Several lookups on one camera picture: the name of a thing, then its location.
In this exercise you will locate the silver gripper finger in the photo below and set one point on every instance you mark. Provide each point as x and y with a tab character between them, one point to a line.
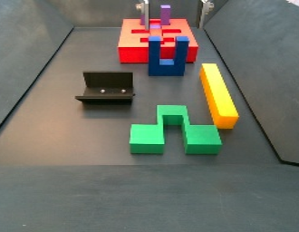
143	8
207	7

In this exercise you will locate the blue U-shaped block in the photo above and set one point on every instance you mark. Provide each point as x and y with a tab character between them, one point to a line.
169	67

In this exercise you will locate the red slotted board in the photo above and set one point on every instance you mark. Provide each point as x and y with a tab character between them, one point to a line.
134	42

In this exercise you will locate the purple block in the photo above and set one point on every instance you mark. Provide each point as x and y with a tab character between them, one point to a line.
165	15

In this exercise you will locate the yellow long block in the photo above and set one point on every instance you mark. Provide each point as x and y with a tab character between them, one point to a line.
222	106

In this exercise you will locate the green stepped block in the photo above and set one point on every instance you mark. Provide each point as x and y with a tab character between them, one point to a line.
149	137

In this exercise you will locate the black angle bracket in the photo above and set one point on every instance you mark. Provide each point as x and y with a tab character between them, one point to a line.
108	86

